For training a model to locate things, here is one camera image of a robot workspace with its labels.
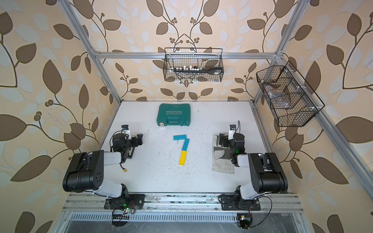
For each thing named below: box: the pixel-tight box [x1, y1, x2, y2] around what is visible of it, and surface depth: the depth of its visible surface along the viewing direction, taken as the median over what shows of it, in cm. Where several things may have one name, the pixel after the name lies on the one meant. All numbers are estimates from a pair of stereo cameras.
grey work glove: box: [211, 133, 235, 174], surface depth 90 cm
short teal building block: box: [172, 134, 187, 141], surface depth 101 cm
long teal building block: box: [181, 137, 190, 151], surface depth 98 cm
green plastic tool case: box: [156, 103, 191, 127], surface depth 110 cm
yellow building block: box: [178, 150, 187, 166], surface depth 91 cm
